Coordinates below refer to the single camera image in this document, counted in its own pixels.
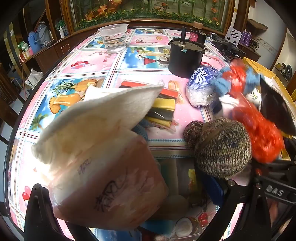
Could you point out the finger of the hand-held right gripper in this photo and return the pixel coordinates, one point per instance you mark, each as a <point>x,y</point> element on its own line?
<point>275,166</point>

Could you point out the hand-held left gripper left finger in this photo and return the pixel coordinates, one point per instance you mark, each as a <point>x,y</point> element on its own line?
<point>38,208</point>

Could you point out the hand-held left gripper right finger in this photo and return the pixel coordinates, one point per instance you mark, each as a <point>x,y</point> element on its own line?
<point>214,187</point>

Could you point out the red mesh bag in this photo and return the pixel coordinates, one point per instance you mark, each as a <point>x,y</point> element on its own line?
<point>261,129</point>

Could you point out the speckled knit hat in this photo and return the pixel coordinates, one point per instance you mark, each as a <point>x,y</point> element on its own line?
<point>222,148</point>

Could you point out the pink white tissue pack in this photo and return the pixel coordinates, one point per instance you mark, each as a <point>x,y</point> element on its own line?
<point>104,162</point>

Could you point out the blue cloth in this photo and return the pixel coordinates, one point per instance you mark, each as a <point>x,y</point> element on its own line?
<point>225,81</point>

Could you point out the blue white tissue roll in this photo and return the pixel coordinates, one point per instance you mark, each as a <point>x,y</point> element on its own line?
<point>201,88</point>

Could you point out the gold cardboard box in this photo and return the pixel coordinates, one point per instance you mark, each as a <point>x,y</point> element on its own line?
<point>254,67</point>

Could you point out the black plastic bag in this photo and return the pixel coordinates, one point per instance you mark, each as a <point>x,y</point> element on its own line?
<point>275,109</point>

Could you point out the white cloth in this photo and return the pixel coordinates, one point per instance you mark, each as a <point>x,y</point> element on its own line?
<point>227,102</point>

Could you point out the blue knitted item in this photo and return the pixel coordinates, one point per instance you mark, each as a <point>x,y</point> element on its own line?
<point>140,129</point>

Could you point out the red black gold sheet packet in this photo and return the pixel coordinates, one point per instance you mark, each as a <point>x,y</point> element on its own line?
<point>161,109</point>

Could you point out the pair of shoes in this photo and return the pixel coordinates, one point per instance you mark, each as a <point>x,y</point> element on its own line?
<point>283,68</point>

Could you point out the wooden chair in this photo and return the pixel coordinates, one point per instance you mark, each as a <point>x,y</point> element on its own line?
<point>7,92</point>

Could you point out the black device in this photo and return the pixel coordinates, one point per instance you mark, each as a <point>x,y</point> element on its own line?
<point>225,46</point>

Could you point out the purple spray can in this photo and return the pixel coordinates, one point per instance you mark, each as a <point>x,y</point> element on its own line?
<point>248,39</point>
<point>242,38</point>

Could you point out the white plastic bag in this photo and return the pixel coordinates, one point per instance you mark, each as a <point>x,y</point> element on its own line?
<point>33,77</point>

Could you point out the black electric motor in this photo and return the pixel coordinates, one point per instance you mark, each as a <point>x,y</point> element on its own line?
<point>185,58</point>

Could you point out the white slotted phone stand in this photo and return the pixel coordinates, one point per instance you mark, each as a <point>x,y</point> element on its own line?
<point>233,34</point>

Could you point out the dark bottle with cork lid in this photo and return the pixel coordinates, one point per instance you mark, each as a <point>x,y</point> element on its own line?
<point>196,36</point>

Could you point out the wooden display cabinet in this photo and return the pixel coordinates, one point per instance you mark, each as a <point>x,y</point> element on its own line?
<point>53,53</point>

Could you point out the green packet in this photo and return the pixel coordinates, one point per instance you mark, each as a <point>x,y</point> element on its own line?
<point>23,46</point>

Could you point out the blue thermos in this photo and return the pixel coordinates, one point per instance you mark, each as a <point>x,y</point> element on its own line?
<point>34,42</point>

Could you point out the grey thermos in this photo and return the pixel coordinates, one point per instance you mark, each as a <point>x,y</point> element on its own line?
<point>44,34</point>

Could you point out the small white bottle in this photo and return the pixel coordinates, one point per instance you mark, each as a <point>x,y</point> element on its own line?
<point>61,32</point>

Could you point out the clear plastic cup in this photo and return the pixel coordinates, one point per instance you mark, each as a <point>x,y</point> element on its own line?
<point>113,39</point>

